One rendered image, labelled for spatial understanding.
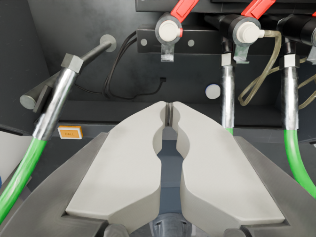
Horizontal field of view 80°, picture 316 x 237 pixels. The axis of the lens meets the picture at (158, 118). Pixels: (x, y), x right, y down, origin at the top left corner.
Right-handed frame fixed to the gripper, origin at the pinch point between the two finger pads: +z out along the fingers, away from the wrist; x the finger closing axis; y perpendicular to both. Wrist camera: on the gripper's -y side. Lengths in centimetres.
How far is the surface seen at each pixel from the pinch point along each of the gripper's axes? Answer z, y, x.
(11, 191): 0.4, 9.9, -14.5
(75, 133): 24.4, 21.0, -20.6
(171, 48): 11.0, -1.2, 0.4
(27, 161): 2.8, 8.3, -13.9
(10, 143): 83, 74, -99
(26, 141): 95, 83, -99
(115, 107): 34.2, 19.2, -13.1
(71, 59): 9.3, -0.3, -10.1
